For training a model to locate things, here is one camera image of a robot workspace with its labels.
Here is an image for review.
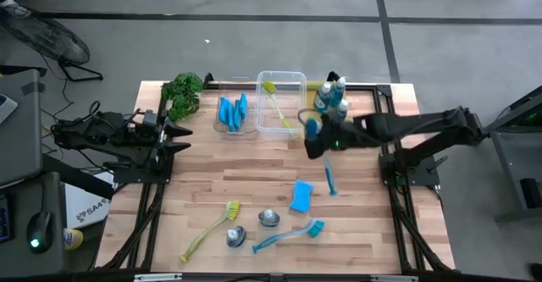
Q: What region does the green leafy plant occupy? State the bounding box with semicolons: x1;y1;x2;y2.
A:
160;72;205;124

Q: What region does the dark grey side table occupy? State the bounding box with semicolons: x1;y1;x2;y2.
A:
0;171;65;275

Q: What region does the person's shoe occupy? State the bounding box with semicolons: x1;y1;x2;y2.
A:
0;0;27;19

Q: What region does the grey metal cabinet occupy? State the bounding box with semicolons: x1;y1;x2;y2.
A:
484;86;542;224

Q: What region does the grey desk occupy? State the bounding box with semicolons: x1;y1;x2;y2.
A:
0;68;44;189

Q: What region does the black computer mouse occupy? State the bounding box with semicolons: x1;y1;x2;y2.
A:
26;211;54;255

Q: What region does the blue and white dish brush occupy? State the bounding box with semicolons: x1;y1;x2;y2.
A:
252;218;326;255
304;119;339;197

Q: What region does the white cardboard box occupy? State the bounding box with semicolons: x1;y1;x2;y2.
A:
63;170;116;230

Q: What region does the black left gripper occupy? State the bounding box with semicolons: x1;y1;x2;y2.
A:
143;111;194;168

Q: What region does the yellow plastic bin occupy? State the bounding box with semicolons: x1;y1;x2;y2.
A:
304;80;355;124

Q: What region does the black floor fan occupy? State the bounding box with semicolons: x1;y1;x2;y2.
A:
0;4;104;83

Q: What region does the black aluminium table frame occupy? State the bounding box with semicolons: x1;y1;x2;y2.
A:
95;73;456;274

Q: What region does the yellow-green dish brush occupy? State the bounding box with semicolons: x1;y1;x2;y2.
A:
262;80;296;131
180;200;241;263

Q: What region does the yellow can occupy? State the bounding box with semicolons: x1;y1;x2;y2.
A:
63;228;85;251

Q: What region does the clear plastic storage bin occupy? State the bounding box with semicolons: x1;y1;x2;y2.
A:
255;69;308;142

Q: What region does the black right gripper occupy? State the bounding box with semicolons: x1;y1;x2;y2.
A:
303;114;357;160

